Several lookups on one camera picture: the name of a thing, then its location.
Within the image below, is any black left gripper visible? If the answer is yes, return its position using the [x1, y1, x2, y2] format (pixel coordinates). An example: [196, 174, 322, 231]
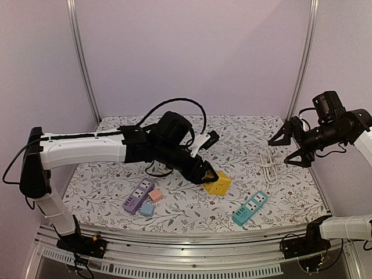
[155, 141, 219, 184]

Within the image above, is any yellow cube plug adapter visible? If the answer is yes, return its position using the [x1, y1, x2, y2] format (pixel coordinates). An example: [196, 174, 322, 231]
[203, 171, 231, 196]

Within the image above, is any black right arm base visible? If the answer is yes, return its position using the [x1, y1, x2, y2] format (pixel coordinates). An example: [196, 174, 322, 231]
[279, 215, 331, 273]

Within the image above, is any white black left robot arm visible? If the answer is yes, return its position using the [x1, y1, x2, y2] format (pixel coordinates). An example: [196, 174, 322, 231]
[20, 111, 219, 252]

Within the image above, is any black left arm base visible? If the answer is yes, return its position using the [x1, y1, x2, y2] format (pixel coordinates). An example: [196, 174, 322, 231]
[56, 232, 108, 259]

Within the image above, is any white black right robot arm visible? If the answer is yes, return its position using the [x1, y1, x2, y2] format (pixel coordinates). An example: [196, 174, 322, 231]
[268, 91, 371, 253]

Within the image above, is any floral table mat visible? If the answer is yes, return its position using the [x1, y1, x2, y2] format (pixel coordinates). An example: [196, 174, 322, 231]
[63, 116, 329, 234]

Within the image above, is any teal power strip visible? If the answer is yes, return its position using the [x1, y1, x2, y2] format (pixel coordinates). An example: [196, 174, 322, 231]
[232, 191, 268, 227]

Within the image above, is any pink cube adapter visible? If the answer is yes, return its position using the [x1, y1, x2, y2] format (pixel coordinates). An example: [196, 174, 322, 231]
[148, 189, 163, 203]

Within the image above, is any blue cube adapter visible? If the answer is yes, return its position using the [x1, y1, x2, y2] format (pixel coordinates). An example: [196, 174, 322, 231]
[139, 203, 155, 217]

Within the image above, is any purple power strip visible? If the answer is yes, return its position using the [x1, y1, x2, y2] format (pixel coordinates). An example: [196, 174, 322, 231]
[123, 178, 155, 215]

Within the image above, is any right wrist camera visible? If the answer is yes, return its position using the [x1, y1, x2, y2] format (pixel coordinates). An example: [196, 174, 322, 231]
[298, 116, 311, 131]

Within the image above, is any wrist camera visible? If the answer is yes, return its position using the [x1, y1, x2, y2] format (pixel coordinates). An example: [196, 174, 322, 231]
[298, 116, 311, 131]
[189, 130, 220, 158]

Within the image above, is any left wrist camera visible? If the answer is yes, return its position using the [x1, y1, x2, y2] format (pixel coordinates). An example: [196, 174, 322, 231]
[189, 130, 220, 158]

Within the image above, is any white cable of teal strip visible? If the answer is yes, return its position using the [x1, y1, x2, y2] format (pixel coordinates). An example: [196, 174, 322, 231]
[259, 148, 279, 201]

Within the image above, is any aluminium front rail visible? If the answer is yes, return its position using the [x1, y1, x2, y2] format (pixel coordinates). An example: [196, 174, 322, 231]
[24, 223, 357, 279]

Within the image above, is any right aluminium corner post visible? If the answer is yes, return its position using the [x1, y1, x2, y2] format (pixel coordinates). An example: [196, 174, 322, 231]
[285, 0, 320, 120]

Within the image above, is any aluminium corner post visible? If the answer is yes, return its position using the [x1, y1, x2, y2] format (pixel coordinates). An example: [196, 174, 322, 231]
[66, 0, 101, 124]
[285, 0, 320, 120]

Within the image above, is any left aluminium corner post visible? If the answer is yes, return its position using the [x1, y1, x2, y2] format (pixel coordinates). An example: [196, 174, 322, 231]
[66, 0, 101, 124]

